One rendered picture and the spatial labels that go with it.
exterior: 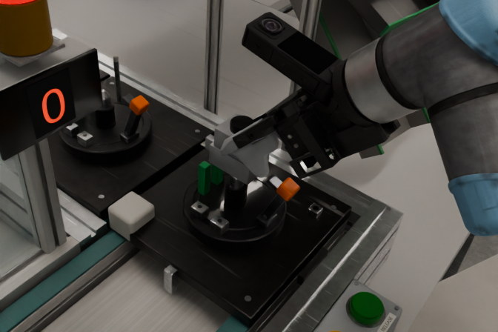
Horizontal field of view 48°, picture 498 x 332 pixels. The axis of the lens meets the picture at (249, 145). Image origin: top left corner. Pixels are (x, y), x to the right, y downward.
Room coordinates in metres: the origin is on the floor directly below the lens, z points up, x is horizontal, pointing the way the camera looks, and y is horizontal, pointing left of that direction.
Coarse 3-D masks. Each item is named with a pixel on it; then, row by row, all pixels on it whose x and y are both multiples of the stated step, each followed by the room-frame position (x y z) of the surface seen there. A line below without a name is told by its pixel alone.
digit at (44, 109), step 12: (60, 72) 0.45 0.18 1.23; (36, 84) 0.42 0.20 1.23; (48, 84) 0.43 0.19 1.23; (60, 84) 0.44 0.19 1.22; (36, 96) 0.42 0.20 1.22; (48, 96) 0.43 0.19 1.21; (60, 96) 0.44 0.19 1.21; (72, 96) 0.45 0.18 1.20; (36, 108) 0.42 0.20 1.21; (48, 108) 0.43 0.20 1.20; (60, 108) 0.44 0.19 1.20; (72, 108) 0.45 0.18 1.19; (36, 120) 0.42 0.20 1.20; (48, 120) 0.43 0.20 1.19; (60, 120) 0.44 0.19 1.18; (36, 132) 0.42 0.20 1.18; (48, 132) 0.43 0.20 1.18
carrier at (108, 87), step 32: (64, 128) 0.65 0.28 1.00; (96, 128) 0.67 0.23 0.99; (160, 128) 0.71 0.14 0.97; (192, 128) 0.72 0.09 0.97; (64, 160) 0.61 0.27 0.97; (96, 160) 0.61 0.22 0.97; (128, 160) 0.63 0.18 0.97; (160, 160) 0.63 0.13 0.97; (64, 192) 0.56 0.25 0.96; (96, 192) 0.55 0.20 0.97; (128, 192) 0.56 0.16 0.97
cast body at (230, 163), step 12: (228, 120) 0.55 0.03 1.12; (240, 120) 0.54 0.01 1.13; (252, 120) 0.55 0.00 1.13; (216, 132) 0.54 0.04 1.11; (228, 132) 0.53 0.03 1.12; (216, 144) 0.53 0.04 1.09; (216, 156) 0.53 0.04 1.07; (228, 156) 0.52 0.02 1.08; (228, 168) 0.52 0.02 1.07; (240, 168) 0.51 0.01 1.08; (240, 180) 0.51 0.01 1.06; (252, 180) 0.51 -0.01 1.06
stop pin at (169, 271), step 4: (168, 268) 0.44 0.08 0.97; (172, 268) 0.44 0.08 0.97; (164, 272) 0.44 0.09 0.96; (168, 272) 0.43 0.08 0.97; (172, 272) 0.43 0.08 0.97; (176, 272) 0.44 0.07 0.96; (164, 276) 0.44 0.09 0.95; (168, 276) 0.43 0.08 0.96; (172, 276) 0.43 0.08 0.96; (176, 276) 0.44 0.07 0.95; (164, 280) 0.44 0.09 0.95; (168, 280) 0.43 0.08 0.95; (172, 280) 0.43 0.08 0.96; (176, 280) 0.44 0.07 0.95; (164, 284) 0.44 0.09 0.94; (168, 284) 0.43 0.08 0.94; (172, 284) 0.43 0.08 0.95; (176, 284) 0.44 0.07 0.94; (168, 288) 0.43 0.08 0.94; (172, 288) 0.43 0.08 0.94; (176, 288) 0.44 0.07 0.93; (168, 292) 0.43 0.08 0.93; (172, 292) 0.43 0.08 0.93
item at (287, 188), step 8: (272, 176) 0.51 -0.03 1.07; (272, 184) 0.50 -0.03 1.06; (280, 184) 0.51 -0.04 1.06; (288, 184) 0.50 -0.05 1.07; (296, 184) 0.50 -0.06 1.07; (280, 192) 0.49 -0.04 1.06; (288, 192) 0.49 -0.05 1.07; (296, 192) 0.50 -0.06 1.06; (272, 200) 0.50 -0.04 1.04; (280, 200) 0.50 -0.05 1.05; (288, 200) 0.49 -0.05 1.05; (272, 208) 0.50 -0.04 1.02; (264, 216) 0.51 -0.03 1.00
